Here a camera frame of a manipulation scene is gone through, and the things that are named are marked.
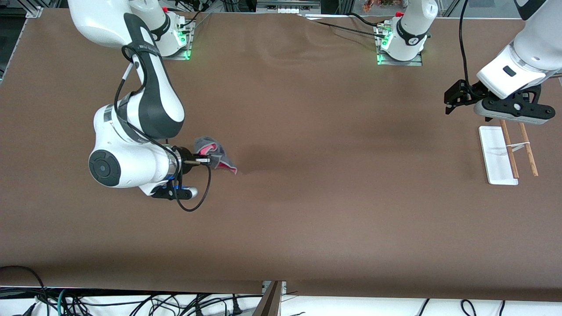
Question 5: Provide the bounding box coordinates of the wooden beam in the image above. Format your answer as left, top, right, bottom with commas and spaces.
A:
252, 281, 282, 316

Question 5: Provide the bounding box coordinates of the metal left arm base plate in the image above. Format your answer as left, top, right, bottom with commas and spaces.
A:
375, 22, 423, 66

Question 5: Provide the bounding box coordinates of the long black table cable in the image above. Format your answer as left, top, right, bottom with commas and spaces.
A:
307, 18, 388, 38

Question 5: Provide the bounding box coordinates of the thick black floor cable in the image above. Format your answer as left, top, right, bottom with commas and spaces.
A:
0, 266, 49, 308

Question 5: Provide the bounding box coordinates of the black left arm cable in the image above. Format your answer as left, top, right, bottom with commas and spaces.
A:
459, 0, 473, 88

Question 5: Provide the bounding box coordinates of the red and grey towel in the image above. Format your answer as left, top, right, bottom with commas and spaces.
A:
195, 136, 238, 175

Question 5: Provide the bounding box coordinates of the short black table cable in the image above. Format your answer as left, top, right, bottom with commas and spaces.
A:
349, 12, 385, 28

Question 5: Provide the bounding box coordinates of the white power strip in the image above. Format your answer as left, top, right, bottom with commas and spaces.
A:
257, 0, 321, 14

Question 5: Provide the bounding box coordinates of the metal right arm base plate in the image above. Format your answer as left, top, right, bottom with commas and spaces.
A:
147, 13, 195, 61

